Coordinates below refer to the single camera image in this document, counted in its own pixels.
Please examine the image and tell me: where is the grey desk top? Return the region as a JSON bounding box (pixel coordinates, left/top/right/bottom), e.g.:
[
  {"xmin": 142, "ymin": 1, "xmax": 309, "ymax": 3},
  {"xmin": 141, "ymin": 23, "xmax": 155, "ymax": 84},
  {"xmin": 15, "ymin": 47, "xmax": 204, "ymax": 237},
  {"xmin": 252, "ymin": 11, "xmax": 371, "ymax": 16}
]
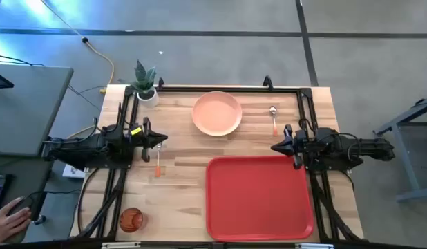
[{"xmin": 0, "ymin": 63, "xmax": 75, "ymax": 157}]

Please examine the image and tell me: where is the grey metal table frame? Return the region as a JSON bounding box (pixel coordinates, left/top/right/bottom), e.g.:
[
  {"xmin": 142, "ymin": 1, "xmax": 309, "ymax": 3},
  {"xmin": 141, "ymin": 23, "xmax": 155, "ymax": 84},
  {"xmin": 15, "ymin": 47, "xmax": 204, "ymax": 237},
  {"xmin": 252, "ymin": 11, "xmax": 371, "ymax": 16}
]
[{"xmin": 372, "ymin": 94, "xmax": 427, "ymax": 203}]

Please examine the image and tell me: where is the spoon with orange handle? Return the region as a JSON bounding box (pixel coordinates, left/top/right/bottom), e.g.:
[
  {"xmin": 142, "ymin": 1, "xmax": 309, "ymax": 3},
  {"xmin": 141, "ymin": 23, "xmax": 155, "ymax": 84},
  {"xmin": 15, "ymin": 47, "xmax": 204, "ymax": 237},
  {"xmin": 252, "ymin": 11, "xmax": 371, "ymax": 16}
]
[{"xmin": 269, "ymin": 105, "xmax": 279, "ymax": 137}]

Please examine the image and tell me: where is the black mouse cable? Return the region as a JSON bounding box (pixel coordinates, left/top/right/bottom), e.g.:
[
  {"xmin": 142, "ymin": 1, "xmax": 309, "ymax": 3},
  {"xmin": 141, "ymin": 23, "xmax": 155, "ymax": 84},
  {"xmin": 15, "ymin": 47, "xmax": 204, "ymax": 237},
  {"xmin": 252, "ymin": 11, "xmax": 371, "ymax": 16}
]
[{"xmin": 25, "ymin": 188, "xmax": 82, "ymax": 201}]

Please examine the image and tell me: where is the orange round plate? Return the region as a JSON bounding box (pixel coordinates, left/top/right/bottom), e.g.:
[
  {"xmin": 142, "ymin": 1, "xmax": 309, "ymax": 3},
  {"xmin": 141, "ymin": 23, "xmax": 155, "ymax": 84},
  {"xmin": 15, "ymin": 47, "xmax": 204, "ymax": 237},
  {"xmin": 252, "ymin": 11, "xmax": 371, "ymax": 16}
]
[{"xmin": 191, "ymin": 91, "xmax": 243, "ymax": 137}]

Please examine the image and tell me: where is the white label strip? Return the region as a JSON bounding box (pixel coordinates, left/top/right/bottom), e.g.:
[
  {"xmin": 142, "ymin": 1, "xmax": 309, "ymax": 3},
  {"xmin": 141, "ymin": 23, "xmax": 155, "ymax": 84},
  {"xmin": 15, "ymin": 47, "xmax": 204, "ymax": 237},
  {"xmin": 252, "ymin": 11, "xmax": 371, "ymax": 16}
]
[
  {"xmin": 294, "ymin": 242, "xmax": 334, "ymax": 249},
  {"xmin": 101, "ymin": 241, "xmax": 142, "ymax": 249}
]

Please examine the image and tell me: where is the dark grey desk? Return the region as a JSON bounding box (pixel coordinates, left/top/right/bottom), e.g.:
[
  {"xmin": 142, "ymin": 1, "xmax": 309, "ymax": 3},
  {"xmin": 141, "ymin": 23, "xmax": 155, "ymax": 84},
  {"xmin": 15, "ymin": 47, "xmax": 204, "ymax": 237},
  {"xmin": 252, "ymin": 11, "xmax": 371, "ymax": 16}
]
[{"xmin": 0, "ymin": 154, "xmax": 55, "ymax": 245}]

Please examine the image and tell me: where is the black aluminium table frame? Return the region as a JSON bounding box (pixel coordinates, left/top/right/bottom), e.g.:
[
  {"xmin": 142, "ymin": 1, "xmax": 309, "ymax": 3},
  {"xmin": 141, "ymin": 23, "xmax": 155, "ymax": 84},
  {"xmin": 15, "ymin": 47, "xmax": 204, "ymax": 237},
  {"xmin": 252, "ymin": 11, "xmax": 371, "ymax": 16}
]
[{"xmin": 74, "ymin": 84, "xmax": 366, "ymax": 245}]

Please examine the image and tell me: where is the thin black floor cable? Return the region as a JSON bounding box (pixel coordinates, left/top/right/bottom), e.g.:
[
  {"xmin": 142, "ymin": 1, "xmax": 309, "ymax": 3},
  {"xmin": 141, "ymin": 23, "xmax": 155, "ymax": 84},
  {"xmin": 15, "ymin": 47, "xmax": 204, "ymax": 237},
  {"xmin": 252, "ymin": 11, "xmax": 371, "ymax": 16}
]
[{"xmin": 0, "ymin": 53, "xmax": 108, "ymax": 112}]

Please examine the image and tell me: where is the black looped table cable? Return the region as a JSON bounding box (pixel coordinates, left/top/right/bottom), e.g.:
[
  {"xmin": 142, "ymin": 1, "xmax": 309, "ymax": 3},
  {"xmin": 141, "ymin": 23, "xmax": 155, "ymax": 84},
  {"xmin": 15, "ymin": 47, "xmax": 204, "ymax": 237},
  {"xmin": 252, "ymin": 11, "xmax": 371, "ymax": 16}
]
[{"xmin": 77, "ymin": 167, "xmax": 101, "ymax": 235}]

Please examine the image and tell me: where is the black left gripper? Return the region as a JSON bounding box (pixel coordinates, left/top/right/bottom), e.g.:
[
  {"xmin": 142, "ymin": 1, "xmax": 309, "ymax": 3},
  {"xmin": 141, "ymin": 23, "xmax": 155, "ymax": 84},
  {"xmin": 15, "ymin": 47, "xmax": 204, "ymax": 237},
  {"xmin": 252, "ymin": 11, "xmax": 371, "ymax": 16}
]
[{"xmin": 130, "ymin": 117, "xmax": 169, "ymax": 163}]

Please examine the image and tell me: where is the yellow cable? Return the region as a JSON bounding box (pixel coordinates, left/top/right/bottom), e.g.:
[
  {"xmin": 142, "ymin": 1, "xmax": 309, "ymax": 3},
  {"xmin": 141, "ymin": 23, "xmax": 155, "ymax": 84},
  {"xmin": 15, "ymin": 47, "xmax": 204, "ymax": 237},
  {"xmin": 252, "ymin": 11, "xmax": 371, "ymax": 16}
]
[{"xmin": 39, "ymin": 0, "xmax": 115, "ymax": 95}]

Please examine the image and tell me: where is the red plastic tray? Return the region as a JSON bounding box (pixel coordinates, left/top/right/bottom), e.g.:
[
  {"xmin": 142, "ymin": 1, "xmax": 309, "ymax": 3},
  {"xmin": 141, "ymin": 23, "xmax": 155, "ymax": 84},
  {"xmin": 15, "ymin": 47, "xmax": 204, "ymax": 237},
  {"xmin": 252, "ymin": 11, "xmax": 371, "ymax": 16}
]
[{"xmin": 205, "ymin": 155, "xmax": 315, "ymax": 242}]

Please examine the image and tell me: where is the green plant in white pot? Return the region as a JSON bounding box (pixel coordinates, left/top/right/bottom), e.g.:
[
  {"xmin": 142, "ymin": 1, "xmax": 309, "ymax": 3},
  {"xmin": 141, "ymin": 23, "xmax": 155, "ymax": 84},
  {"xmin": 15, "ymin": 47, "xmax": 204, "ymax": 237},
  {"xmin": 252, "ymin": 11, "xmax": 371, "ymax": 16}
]
[{"xmin": 129, "ymin": 59, "xmax": 160, "ymax": 109}]

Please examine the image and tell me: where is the black computer mouse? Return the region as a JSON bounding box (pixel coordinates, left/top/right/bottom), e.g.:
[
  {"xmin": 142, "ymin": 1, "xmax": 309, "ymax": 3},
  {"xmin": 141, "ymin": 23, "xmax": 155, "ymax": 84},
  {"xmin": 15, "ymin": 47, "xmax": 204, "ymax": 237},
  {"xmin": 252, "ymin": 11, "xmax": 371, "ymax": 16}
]
[{"xmin": 7, "ymin": 196, "xmax": 34, "ymax": 218}]

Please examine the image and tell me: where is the dark screen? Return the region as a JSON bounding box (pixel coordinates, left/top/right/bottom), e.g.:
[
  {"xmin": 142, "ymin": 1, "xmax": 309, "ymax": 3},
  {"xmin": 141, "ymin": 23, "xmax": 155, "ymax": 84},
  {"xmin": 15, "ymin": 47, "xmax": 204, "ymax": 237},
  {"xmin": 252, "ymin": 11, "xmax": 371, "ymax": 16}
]
[{"xmin": 0, "ymin": 70, "xmax": 15, "ymax": 90}]

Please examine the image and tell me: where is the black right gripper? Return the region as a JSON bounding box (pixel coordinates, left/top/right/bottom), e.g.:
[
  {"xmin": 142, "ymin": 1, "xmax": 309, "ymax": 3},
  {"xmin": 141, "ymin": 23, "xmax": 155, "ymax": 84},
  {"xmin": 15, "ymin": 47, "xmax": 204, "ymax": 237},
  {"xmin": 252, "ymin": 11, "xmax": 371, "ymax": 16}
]
[{"xmin": 270, "ymin": 124, "xmax": 307, "ymax": 170}]

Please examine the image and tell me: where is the person's hand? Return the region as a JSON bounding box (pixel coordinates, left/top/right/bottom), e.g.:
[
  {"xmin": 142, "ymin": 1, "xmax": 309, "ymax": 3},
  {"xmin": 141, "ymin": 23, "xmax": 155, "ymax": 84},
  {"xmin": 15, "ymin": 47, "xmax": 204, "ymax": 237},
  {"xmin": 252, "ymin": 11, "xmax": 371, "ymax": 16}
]
[{"xmin": 0, "ymin": 196, "xmax": 32, "ymax": 245}]

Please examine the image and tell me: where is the translucent orange-red cup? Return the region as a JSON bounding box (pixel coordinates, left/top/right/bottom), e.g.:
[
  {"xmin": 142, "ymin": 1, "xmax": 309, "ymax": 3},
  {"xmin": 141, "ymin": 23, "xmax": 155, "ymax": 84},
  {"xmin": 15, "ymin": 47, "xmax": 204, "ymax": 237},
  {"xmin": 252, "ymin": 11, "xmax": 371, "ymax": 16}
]
[{"xmin": 118, "ymin": 207, "xmax": 145, "ymax": 234}]

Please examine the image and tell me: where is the white printed box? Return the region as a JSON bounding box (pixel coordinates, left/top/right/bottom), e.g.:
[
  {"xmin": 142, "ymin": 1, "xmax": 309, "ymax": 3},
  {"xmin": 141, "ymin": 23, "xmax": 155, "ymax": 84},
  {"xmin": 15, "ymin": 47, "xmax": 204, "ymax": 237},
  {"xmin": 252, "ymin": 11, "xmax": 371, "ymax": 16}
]
[{"xmin": 62, "ymin": 163, "xmax": 86, "ymax": 179}]

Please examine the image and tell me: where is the fork with orange handle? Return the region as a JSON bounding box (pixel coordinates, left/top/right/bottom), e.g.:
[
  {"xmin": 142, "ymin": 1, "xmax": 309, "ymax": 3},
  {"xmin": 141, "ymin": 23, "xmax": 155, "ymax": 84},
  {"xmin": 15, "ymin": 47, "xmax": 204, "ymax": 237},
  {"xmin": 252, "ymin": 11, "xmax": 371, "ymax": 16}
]
[{"xmin": 155, "ymin": 143, "xmax": 162, "ymax": 178}]

